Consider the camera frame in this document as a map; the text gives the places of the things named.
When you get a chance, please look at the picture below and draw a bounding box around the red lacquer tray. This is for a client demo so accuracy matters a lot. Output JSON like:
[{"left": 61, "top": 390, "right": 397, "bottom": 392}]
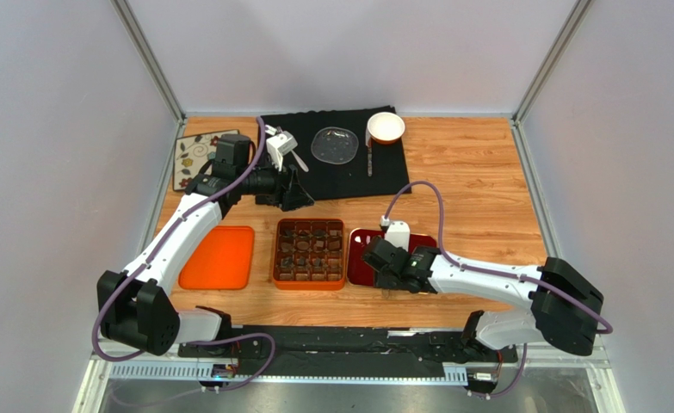
[{"left": 346, "top": 228, "right": 437, "bottom": 287}]

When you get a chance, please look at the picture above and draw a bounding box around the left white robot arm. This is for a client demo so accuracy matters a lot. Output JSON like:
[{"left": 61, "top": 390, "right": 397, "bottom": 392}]
[{"left": 91, "top": 126, "right": 314, "bottom": 361}]

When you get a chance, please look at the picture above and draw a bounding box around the floral square plate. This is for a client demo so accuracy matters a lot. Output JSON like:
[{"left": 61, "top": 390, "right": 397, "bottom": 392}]
[{"left": 172, "top": 129, "right": 239, "bottom": 192}]

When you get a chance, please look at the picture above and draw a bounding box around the dark handled knife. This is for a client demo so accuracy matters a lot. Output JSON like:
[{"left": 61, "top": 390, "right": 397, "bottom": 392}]
[{"left": 366, "top": 144, "right": 373, "bottom": 177}]

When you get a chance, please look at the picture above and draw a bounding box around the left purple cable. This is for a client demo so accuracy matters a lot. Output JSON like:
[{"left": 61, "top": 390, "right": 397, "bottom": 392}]
[{"left": 90, "top": 116, "right": 277, "bottom": 393}]

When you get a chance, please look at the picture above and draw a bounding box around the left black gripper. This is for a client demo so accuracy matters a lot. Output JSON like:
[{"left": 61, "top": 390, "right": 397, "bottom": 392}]
[{"left": 236, "top": 152, "right": 314, "bottom": 213}]

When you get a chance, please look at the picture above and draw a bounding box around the black cloth mat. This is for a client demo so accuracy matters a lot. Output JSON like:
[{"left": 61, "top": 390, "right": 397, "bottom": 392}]
[{"left": 263, "top": 106, "right": 409, "bottom": 200}]

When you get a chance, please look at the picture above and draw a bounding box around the orange tin lid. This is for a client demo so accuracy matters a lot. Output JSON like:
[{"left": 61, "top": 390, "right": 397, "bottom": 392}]
[{"left": 178, "top": 226, "right": 255, "bottom": 290}]

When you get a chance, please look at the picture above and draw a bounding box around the silver fork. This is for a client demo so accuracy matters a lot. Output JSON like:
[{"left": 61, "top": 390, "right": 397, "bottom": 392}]
[{"left": 291, "top": 151, "right": 309, "bottom": 172}]

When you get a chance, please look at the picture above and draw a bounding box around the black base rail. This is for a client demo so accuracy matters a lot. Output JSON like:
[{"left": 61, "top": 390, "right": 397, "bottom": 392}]
[{"left": 177, "top": 325, "right": 519, "bottom": 379}]

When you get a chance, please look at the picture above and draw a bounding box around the light leaf chocolate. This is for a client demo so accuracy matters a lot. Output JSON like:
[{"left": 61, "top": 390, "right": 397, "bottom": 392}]
[{"left": 280, "top": 243, "right": 295, "bottom": 254}]

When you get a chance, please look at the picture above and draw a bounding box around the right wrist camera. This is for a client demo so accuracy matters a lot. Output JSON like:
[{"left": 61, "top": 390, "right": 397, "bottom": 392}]
[{"left": 380, "top": 215, "right": 411, "bottom": 250}]

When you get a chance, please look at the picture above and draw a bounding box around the white orange bowl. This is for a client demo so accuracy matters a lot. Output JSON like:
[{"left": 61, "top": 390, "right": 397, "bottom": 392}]
[{"left": 366, "top": 112, "right": 406, "bottom": 145}]

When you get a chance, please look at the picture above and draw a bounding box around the rectangular milk chocolate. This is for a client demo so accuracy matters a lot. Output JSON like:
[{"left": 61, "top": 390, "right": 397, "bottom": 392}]
[{"left": 312, "top": 240, "right": 325, "bottom": 252}]

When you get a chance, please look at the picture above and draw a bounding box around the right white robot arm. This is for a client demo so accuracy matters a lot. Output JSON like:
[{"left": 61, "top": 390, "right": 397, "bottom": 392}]
[{"left": 362, "top": 237, "right": 612, "bottom": 356}]

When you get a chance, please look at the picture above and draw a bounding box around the clear glass plate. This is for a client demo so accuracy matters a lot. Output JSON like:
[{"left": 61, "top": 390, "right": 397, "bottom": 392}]
[{"left": 311, "top": 127, "right": 360, "bottom": 165}]

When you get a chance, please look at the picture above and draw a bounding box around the orange chocolate box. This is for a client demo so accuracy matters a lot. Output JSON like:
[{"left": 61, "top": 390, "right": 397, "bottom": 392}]
[{"left": 271, "top": 219, "right": 346, "bottom": 291}]

